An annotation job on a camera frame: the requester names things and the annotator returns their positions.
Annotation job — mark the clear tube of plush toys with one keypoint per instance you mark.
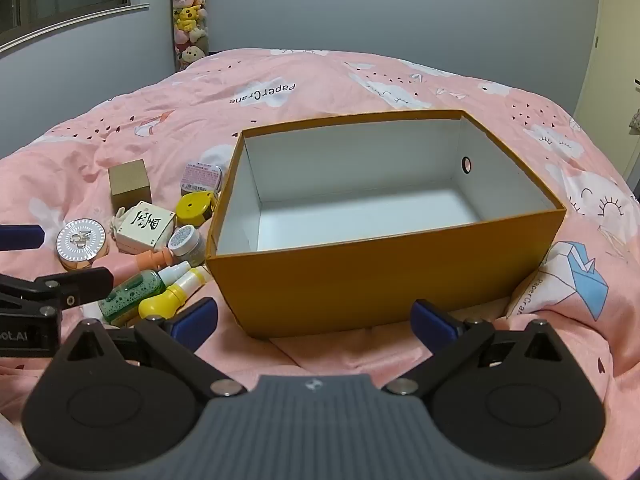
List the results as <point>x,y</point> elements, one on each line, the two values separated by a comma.
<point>189,15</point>

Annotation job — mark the peach bottle with orange cap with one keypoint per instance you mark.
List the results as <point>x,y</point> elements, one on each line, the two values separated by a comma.
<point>152,260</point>

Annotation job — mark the cream door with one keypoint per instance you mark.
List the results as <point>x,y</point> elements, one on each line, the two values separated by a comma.
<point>615,60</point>

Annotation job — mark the hanging sachet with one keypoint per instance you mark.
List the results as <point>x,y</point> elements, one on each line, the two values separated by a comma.
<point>635,122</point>

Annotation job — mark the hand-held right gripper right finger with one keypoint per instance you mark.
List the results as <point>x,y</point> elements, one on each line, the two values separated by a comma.
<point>430,322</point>

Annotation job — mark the orange cardboard box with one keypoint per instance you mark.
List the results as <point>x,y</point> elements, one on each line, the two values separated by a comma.
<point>350,285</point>

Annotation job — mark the green bottle with white cap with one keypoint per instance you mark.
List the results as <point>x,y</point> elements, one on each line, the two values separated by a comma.
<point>131,297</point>

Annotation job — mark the small brown cardboard box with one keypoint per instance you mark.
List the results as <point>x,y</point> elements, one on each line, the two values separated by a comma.
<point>129,185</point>

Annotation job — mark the person's pale clothing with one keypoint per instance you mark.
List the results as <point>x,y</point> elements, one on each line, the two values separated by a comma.
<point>12,445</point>

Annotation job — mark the yellow and white bottle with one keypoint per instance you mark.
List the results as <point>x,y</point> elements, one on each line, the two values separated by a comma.
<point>162,301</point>

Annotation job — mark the glitter lid jar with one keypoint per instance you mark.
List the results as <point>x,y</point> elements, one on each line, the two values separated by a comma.
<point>185,242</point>

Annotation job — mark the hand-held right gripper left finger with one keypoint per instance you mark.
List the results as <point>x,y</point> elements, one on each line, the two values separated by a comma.
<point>197,317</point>

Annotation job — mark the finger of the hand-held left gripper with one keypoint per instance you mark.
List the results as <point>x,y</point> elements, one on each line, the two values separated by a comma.
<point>20,236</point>
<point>80,282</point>

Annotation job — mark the yellow round tape measure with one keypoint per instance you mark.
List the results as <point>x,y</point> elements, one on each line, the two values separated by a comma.
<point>192,210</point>

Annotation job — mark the round compact with silver lid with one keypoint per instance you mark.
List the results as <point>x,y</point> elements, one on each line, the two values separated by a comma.
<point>80,245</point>

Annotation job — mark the pink labelled small packet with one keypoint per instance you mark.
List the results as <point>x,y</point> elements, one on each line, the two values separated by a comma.
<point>201,176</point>

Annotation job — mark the pink printed blanket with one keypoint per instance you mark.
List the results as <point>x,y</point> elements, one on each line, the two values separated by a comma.
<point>350,85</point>

